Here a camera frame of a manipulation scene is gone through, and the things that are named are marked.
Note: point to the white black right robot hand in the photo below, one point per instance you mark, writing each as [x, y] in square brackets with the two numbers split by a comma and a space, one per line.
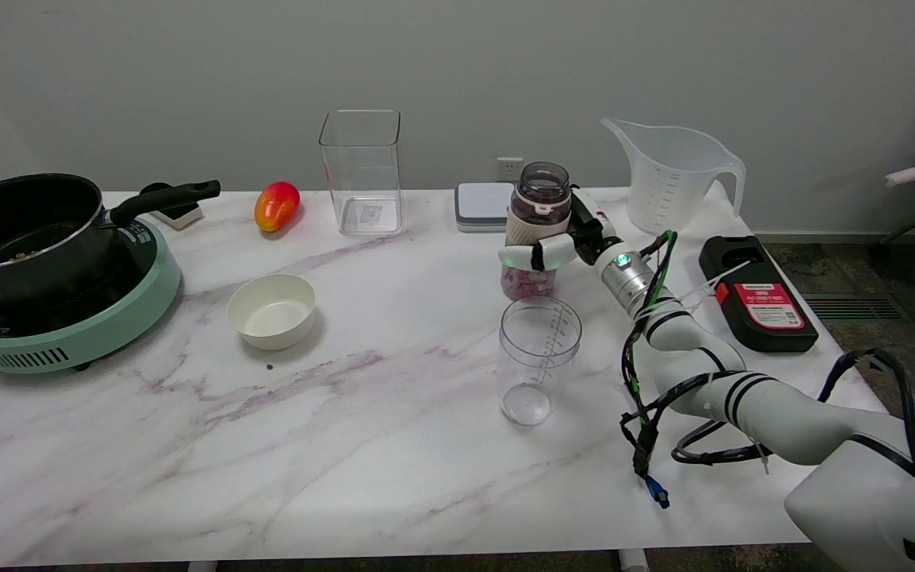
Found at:
[592, 234]

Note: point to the clear bottle with beige sleeve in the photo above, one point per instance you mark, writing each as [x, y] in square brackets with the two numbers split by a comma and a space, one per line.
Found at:
[538, 214]

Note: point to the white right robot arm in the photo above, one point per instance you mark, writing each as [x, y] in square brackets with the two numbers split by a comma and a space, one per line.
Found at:
[767, 413]

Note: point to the large clear measuring jug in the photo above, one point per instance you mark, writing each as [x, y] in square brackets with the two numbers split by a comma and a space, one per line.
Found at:
[672, 183]

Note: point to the white grey kitchen scale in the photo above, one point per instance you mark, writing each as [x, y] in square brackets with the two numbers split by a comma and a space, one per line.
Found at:
[480, 205]

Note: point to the clear plastic measuring beaker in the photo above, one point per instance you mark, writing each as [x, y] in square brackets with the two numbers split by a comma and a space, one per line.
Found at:
[538, 357]

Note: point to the black device with red label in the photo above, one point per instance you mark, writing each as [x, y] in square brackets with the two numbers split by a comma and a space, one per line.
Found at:
[767, 314]

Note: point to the clear square plastic container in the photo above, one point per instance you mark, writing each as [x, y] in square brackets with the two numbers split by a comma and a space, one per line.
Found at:
[362, 183]

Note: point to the floor vent grille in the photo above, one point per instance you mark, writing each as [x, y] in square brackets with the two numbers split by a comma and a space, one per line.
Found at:
[855, 307]

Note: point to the red orange mango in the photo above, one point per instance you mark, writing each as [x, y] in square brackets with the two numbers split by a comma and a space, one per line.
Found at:
[276, 206]

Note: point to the white table leg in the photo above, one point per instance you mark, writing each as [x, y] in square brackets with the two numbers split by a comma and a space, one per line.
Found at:
[202, 566]
[632, 560]

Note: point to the white round bowl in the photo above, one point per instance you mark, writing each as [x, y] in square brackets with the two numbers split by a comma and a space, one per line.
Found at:
[271, 314]

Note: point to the white block with black top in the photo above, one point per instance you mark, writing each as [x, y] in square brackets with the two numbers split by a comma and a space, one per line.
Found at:
[179, 214]

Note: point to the mint green induction cooker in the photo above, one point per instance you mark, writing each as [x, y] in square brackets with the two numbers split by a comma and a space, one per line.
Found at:
[108, 318]

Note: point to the white wall outlet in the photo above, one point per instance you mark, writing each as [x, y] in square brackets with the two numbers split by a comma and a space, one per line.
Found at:
[508, 168]

